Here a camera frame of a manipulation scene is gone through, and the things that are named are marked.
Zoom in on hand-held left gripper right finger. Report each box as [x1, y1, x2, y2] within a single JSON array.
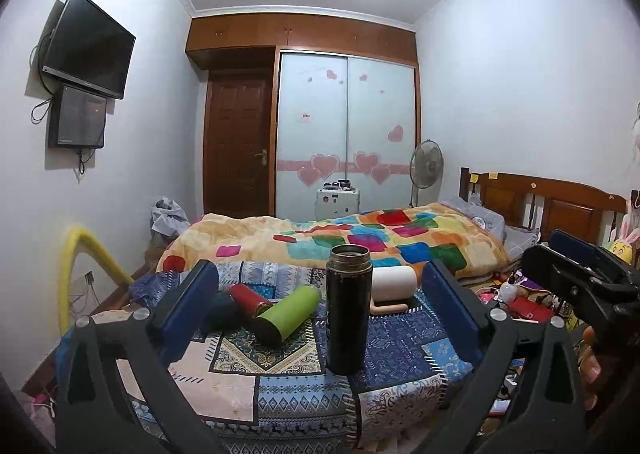
[[422, 259, 588, 454]]

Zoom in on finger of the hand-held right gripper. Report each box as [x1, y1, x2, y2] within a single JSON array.
[[520, 244, 597, 321], [549, 229, 610, 269]]

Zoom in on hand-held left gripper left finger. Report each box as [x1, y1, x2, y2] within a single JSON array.
[[56, 259, 227, 454]]

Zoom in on green cup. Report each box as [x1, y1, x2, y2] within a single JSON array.
[[251, 285, 322, 348]]

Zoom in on dark teal cup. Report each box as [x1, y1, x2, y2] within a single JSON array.
[[206, 291, 244, 335]]

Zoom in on red cup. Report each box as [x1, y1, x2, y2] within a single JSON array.
[[229, 283, 274, 323]]

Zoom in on tall black thermos cup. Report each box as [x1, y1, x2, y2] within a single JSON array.
[[325, 244, 372, 376]]

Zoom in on person's right hand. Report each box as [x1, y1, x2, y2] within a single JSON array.
[[579, 325, 606, 411]]

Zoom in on red pouch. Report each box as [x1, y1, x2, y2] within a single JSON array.
[[509, 295, 557, 323]]

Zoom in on yellow plush bunny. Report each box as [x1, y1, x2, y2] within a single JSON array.
[[602, 223, 640, 265]]

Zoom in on wooden bed headboard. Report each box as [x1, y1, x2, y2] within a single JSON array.
[[459, 167, 629, 245]]

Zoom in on grey pillow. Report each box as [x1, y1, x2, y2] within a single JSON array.
[[442, 197, 542, 255]]

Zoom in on pile of grey clothes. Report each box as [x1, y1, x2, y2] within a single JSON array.
[[151, 197, 191, 238]]

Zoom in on yellow foam tube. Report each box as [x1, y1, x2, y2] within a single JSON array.
[[58, 226, 135, 335]]

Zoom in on blue patchwork cloth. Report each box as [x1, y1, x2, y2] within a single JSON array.
[[54, 261, 503, 454]]

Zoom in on standing fan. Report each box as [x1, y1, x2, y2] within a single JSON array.
[[409, 139, 445, 209]]

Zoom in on colourful patch blanket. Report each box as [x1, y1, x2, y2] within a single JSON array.
[[156, 203, 512, 281]]

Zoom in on brown wooden door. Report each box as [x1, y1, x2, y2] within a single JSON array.
[[203, 68, 275, 220]]

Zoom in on wardrobe with heart stickers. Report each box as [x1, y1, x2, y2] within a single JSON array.
[[185, 16, 419, 223]]

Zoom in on white cup with handle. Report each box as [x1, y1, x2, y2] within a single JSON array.
[[369, 265, 419, 317]]

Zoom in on wall socket with cables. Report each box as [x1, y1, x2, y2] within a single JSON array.
[[67, 270, 97, 309]]

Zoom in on small wall-mounted monitor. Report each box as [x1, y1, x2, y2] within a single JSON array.
[[47, 84, 108, 150]]

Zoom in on black television cable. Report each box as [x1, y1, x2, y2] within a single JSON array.
[[30, 28, 57, 125]]

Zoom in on wall-mounted black television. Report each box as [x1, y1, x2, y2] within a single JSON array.
[[41, 0, 137, 100]]

